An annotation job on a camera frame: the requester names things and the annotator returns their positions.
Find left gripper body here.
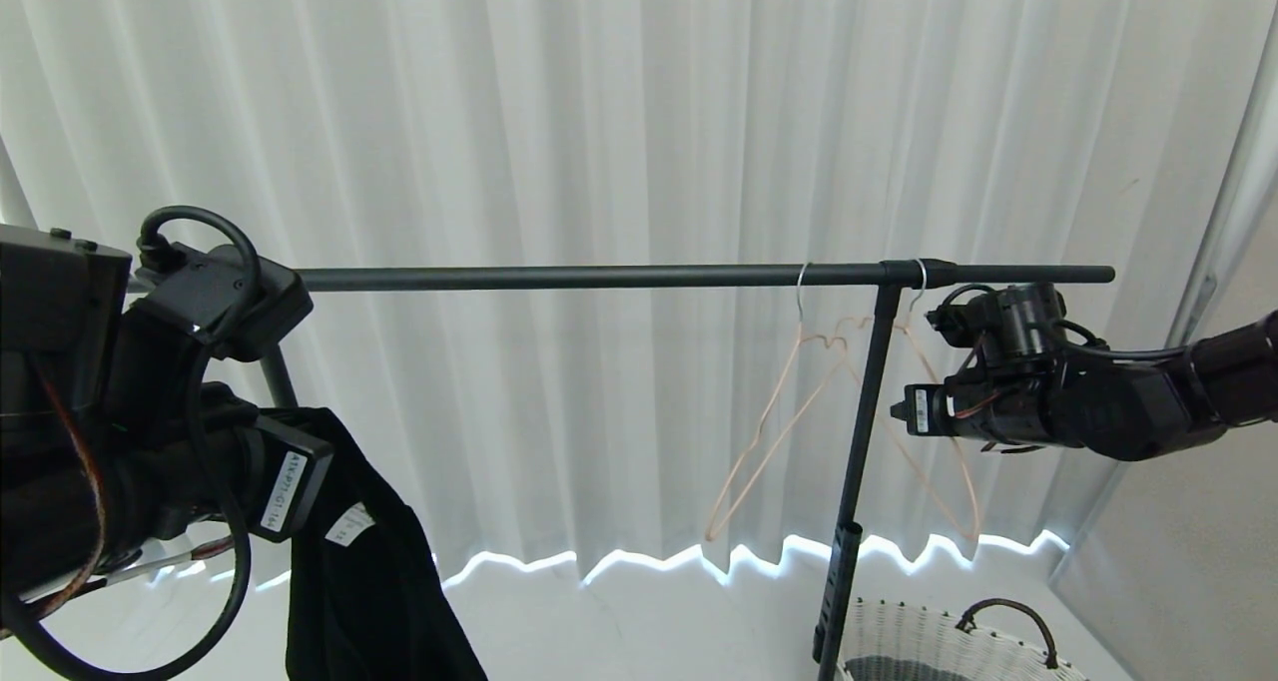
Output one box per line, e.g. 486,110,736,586
0,408,336,598

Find black clothes rack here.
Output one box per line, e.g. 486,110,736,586
130,258,1117,681

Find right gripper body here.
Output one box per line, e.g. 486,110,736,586
892,376,1055,445

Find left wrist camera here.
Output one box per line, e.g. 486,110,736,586
125,242,314,442

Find white laundry basket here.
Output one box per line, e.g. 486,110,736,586
832,597,1091,681

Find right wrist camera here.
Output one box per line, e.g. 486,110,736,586
926,300,991,350

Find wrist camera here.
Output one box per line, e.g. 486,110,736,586
125,242,314,442
926,300,991,350

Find pink clothes hanger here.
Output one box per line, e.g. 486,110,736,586
704,262,865,544
844,260,984,544

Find black garment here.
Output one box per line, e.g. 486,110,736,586
284,406,490,681

